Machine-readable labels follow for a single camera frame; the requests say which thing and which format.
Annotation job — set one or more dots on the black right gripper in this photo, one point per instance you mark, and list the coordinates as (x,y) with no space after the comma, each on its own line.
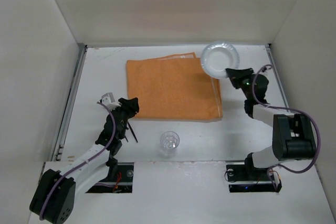
(240,76)

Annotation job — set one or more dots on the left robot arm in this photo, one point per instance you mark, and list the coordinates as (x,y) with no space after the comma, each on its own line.
(58,190)

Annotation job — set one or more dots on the left aluminium table rail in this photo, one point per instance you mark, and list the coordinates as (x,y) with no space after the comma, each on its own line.
(58,144)

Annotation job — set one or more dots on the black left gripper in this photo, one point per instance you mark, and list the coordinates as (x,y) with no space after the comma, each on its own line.
(126,109)

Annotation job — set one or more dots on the orange cloth placemat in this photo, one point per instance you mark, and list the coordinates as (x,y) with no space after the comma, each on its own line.
(174,87)

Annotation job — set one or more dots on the clear plastic cup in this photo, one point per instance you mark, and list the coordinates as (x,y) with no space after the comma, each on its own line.
(169,142)

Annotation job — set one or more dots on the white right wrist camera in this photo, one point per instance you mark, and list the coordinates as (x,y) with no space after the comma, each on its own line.
(266,69)

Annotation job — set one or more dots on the black plastic knife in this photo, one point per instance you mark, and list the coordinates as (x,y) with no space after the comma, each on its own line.
(133,133)

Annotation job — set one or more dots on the white round plate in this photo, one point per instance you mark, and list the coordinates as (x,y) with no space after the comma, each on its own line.
(217,57)

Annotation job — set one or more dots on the aluminium table rail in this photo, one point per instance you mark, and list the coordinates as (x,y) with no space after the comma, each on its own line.
(278,77)
(58,144)

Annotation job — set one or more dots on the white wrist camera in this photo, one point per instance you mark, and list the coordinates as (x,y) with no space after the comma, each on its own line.
(266,69)
(108,100)

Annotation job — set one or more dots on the right aluminium table rail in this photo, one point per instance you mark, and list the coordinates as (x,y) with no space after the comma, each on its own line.
(278,77)

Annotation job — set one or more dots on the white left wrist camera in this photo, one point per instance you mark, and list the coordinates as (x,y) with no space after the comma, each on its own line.
(108,100)

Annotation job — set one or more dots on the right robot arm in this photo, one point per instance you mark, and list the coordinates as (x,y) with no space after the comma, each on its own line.
(305,129)

